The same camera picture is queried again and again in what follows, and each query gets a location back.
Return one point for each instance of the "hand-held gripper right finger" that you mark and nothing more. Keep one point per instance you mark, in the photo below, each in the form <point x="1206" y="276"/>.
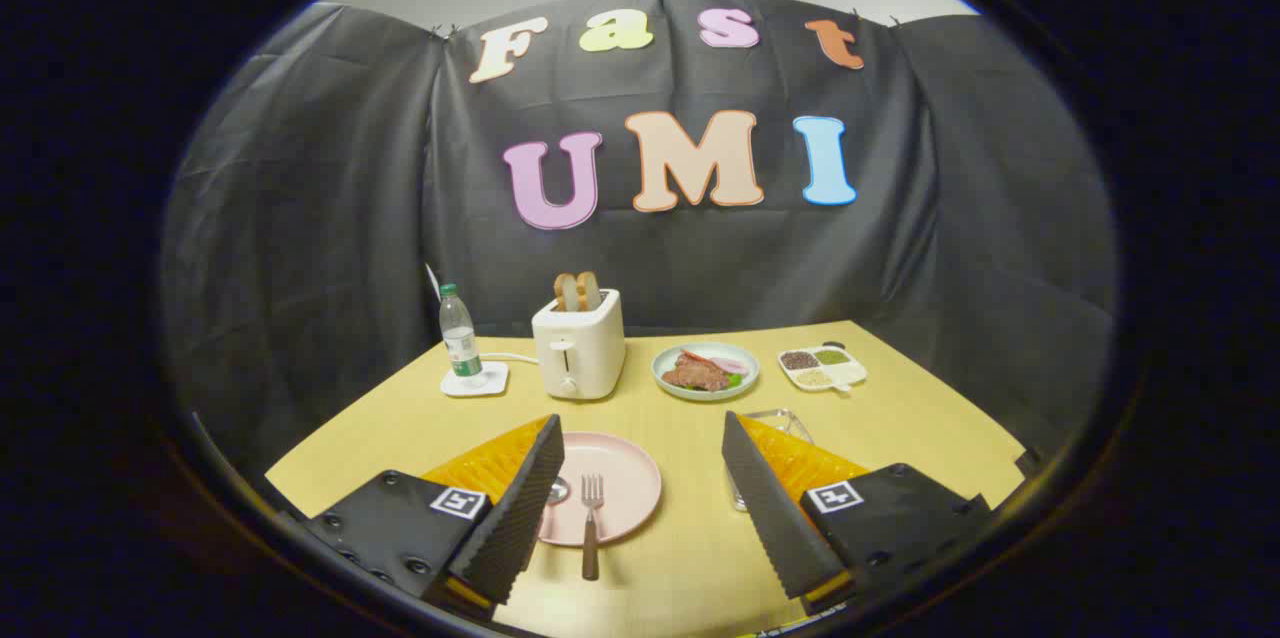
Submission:
<point x="765" y="508"/>

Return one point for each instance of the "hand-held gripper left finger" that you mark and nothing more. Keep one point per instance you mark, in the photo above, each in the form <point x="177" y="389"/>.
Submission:
<point x="520" y="508"/>

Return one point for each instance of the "pink round plate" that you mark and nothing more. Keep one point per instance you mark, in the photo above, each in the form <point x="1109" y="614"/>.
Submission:
<point x="625" y="478"/>

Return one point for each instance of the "white square coaster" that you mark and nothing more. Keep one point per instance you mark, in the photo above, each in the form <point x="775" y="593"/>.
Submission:
<point x="490" y="386"/>

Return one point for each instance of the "pink ham slice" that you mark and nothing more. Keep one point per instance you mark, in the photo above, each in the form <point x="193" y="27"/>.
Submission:
<point x="730" y="364"/>

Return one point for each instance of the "brown meat slices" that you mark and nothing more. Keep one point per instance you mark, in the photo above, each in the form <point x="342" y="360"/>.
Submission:
<point x="695" y="374"/>

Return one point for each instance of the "white divided condiment dish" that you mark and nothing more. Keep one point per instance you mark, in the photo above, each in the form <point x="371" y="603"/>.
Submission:
<point x="848" y="373"/>

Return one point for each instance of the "pale green food plate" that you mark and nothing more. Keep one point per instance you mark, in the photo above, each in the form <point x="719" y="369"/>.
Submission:
<point x="665" y="380"/>

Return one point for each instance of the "cream white toaster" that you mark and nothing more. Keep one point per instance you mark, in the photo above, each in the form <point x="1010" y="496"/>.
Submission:
<point x="590" y="348"/>

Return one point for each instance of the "clear plastic water bottle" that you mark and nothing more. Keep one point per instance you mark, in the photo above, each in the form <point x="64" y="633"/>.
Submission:
<point x="460" y="338"/>

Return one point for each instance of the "toast slice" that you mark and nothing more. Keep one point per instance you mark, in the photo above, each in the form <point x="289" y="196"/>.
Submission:
<point x="566" y="293"/>
<point x="590" y="290"/>

